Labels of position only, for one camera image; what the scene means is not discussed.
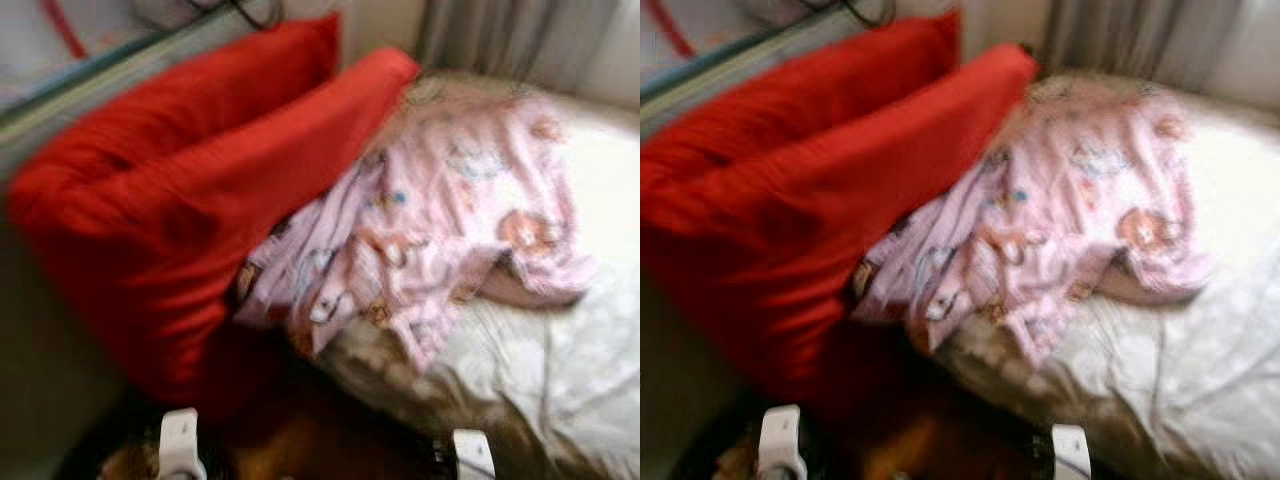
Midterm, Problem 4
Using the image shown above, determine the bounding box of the pink cartoon print blanket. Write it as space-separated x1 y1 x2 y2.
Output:
232 75 598 373
850 75 1216 371

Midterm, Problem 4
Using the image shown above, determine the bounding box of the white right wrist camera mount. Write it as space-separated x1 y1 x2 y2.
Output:
1050 424 1093 480
452 429 496 480

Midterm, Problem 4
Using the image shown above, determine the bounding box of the white window ledge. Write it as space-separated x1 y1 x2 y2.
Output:
640 0 951 136
0 0 331 151

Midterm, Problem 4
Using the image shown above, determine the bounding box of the large red cushion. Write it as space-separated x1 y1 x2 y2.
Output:
640 10 963 191
5 47 421 421
640 43 1041 411
20 12 341 191

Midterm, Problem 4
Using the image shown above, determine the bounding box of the black looped cable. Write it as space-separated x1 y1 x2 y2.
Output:
845 0 896 28
225 0 286 29

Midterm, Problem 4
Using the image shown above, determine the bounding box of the red cord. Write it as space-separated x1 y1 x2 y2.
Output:
38 0 89 59
655 0 701 58

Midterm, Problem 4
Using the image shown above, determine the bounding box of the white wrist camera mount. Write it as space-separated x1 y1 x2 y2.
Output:
1050 424 1093 480
452 429 496 480
757 404 806 480
158 407 206 480

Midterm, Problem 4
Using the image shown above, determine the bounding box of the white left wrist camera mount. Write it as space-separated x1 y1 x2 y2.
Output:
158 407 206 480
757 404 806 480

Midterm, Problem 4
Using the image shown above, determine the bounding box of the grey pleated curtain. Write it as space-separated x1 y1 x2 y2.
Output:
415 0 621 101
1040 0 1241 101

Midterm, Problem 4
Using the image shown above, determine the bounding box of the bed with beige floral sheet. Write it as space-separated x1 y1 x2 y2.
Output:
935 70 1280 480
320 70 641 480

